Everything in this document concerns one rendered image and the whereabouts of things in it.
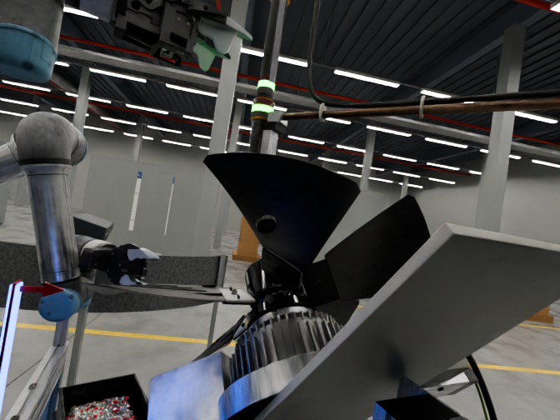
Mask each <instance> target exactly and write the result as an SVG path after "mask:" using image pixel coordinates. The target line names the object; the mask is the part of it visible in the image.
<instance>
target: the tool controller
mask: <svg viewBox="0 0 560 420"><path fill-rule="evenodd" d="M73 222H74V229H75V235H82V236H89V237H90V238H95V239H97V240H102V241H105V242H106V241H107V239H108V236H109V234H110V232H111V231H112V229H113V224H114V222H111V221H108V220H107V219H104V218H101V217H98V216H95V215H92V214H91V213H88V212H85V213H81V214H78V215H74V216H73Z"/></svg>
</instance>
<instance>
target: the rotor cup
mask: <svg viewBox="0 0 560 420"><path fill-rule="evenodd" d="M261 262H262V259H261V258H260V259H258V260H257V261H255V262H253V263H252V264H251V265H250V266H249V267H248V268H247V271H246V273H247V277H248V282H249V284H248V283H247V278H246V273H245V281H246V286H247V293H248V294H249V295H250V296H252V297H253V298H254V299H255V300H256V301H255V303H257V305H249V306H250V308H251V309H252V311H251V312H250V313H249V314H248V315H247V318H246V326H247V331H249V328H250V327H251V325H252V324H253V323H254V322H255V321H256V320H257V319H259V318H260V317H261V316H263V315H265V314H267V313H270V312H276V311H277V310H278V309H281V308H289V307H305V308H311V309H312V311H313V312H314V311H317V309H316V306H315V303H314V301H313V300H312V299H310V298H309V297H304V289H303V285H302V284H301V287H300V288H299V289H298V290H297V293H295V292H293V291H292V290H290V289H289V288H287V287H285V286H284V285H283V284H281V283H280V282H279V281H277V280H276V279H275V278H273V277H271V276H270V275H268V274H267V273H266V272H264V271H263V270H262V269H261ZM317 312H318V311H317Z"/></svg>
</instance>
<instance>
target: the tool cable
mask: <svg viewBox="0 0 560 420"><path fill-rule="evenodd" d="M319 4H320V0H315V3H314V10H313V16H312V27H311V34H310V40H309V47H308V55H307V87H308V91H309V93H310V95H311V97H312V99H313V100H314V101H315V102H317V103H319V104H321V106H320V108H319V120H320V122H324V121H325V120H326V119H323V111H327V107H331V108H389V107H405V106H420V109H419V118H423V105H434V104H448V103H474V102H487V101H501V100H513V99H527V98H553V97H560V89H550V90H539V91H527V92H505V93H494V94H482V95H470V96H459V97H436V98H426V97H425V96H422V98H421V99H412V100H399V101H384V102H329V101H326V100H323V99H321V98H320V97H319V96H318V95H317V94H316V93H315V92H314V90H313V83H312V63H313V48H314V41H315V34H316V28H317V21H318V10H319Z"/></svg>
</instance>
